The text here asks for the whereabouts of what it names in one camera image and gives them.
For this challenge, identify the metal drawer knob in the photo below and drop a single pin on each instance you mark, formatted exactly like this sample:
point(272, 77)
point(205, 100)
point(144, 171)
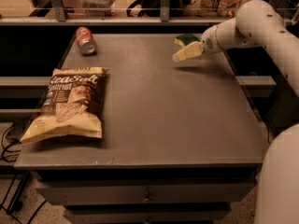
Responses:
point(147, 198)

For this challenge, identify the green and yellow sponge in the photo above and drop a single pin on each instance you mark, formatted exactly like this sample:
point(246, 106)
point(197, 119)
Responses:
point(185, 39)

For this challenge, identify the clear plastic container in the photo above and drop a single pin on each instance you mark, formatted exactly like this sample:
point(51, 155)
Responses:
point(97, 7)

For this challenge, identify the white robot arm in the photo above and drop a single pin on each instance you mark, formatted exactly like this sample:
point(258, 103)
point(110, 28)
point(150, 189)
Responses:
point(256, 23)

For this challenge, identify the dark bag on shelf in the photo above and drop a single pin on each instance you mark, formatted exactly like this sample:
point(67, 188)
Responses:
point(154, 8)

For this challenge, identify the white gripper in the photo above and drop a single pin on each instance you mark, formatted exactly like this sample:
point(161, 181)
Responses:
point(210, 41)

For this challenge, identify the brown sea salt chip bag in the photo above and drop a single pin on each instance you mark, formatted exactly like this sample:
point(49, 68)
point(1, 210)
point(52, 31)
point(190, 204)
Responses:
point(72, 106)

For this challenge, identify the red soda can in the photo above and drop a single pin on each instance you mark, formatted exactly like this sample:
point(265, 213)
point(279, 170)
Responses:
point(85, 41)

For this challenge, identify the grey drawer cabinet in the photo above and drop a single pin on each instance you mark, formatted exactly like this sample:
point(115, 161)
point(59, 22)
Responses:
point(184, 132)

